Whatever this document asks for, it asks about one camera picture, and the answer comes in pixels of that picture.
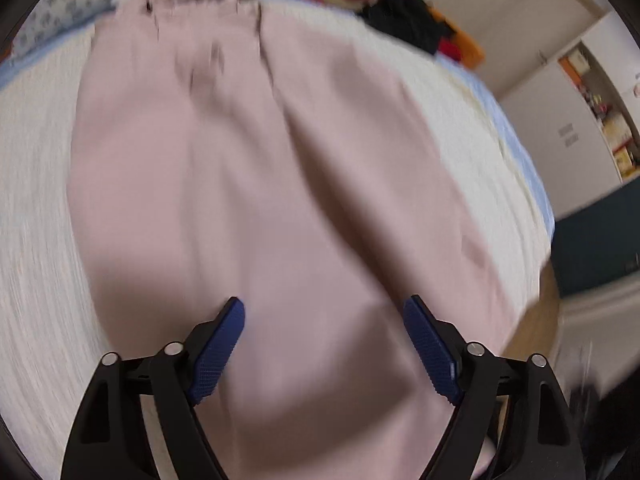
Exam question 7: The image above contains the red garment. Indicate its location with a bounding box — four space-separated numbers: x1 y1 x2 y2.
437 37 463 61

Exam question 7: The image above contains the dark blue board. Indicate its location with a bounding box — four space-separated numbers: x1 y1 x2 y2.
552 175 640 301

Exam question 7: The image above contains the white lace blanket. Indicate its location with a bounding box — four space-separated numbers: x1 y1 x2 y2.
0 0 556 466

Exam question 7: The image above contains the floral pillow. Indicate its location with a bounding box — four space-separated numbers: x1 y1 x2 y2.
12 0 166 56

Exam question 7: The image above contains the pink hooded jacket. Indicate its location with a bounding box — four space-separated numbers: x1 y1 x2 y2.
65 0 531 480

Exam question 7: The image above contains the white shelf cabinet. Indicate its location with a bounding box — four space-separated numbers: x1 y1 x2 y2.
492 10 640 221

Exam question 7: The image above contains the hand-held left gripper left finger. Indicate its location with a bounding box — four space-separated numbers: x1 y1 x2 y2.
60 296 246 480

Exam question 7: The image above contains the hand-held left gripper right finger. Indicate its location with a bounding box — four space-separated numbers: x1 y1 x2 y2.
403 294 586 480

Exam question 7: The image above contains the white door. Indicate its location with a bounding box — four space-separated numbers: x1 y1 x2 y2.
475 0 608 98

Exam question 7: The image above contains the blue bed sheet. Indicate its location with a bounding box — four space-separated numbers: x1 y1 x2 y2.
0 0 558 241

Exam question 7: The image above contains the black and red clothes pile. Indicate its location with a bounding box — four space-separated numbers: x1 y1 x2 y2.
395 0 486 68

